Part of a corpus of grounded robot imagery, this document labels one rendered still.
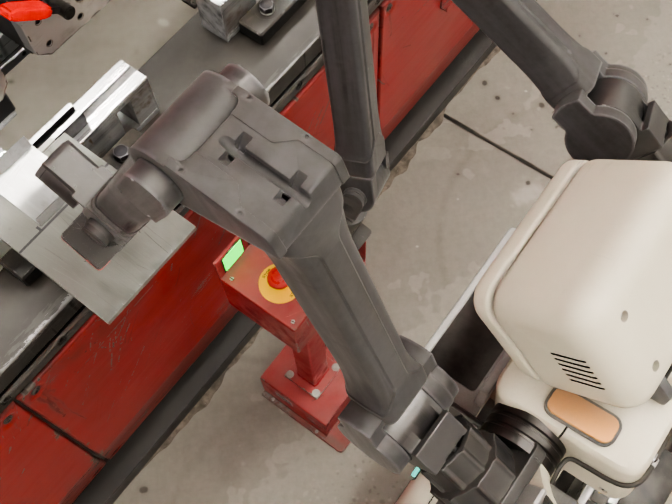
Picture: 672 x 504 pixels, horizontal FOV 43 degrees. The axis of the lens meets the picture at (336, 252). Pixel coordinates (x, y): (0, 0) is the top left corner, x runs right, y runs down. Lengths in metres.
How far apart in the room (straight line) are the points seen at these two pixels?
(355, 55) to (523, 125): 1.49
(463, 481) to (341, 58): 0.52
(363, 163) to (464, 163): 1.29
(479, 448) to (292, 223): 0.39
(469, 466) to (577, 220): 0.26
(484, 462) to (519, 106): 1.78
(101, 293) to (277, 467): 1.01
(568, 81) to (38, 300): 0.84
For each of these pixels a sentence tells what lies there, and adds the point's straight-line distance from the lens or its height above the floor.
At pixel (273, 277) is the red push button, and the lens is 1.37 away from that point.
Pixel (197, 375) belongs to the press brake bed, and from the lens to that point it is 2.14.
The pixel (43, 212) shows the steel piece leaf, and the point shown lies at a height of 1.02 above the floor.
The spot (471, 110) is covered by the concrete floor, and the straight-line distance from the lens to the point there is 2.51.
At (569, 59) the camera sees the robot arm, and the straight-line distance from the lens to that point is 0.98.
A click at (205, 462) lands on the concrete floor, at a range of 2.14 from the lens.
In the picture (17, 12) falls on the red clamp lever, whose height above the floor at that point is 1.31.
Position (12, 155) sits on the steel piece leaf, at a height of 1.01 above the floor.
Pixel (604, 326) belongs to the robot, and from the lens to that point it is 0.76.
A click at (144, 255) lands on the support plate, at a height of 1.00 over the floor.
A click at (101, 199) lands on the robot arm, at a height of 1.33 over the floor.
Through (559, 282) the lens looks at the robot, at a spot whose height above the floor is 1.37.
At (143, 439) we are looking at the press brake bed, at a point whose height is 0.05.
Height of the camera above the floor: 2.07
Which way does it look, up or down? 66 degrees down
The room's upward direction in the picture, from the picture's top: 4 degrees counter-clockwise
